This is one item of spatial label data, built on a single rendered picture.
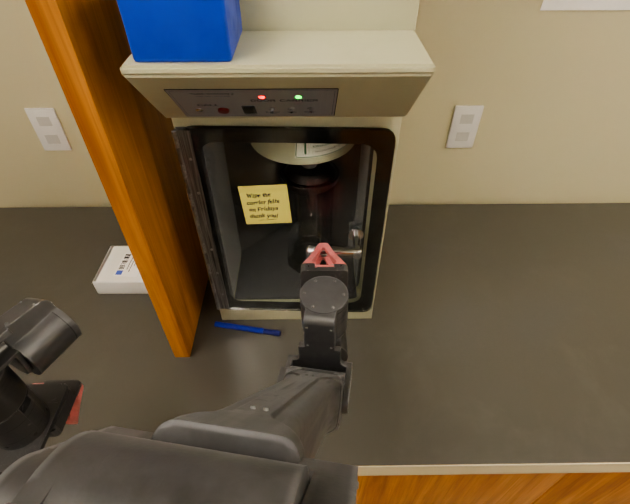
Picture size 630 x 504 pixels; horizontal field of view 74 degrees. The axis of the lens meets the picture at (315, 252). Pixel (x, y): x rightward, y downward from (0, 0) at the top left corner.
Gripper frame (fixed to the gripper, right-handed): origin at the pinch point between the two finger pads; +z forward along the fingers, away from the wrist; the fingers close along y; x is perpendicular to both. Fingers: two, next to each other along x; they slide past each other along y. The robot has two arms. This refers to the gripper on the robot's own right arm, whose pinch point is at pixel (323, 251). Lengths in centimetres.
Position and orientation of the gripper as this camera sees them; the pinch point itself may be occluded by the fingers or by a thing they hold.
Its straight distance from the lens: 67.6
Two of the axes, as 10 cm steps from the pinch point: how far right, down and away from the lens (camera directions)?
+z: 0.0, -7.0, 7.2
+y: 0.0, -7.2, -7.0
